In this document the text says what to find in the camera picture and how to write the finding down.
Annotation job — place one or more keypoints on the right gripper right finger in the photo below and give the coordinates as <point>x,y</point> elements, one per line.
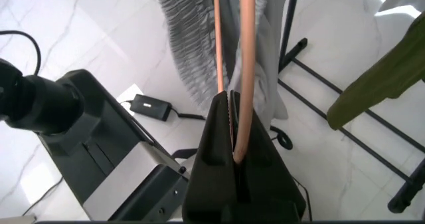
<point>269,184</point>

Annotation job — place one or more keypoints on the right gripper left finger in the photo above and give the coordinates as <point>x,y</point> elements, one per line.
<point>209,177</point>

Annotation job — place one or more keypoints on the pink clothes hanger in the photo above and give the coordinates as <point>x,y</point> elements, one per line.
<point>247,67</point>

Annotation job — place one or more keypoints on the pale grey garment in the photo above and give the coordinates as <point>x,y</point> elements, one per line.
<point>189,34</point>

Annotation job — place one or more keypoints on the green printed shirt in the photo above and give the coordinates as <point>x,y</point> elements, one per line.
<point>382,84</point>

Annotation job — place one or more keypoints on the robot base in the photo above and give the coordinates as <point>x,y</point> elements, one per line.
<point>99,134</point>

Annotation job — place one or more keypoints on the black clothes rack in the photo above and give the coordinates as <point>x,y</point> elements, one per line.
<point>289,24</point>

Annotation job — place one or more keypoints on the black power adapter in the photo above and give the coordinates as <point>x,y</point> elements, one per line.
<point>149,107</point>

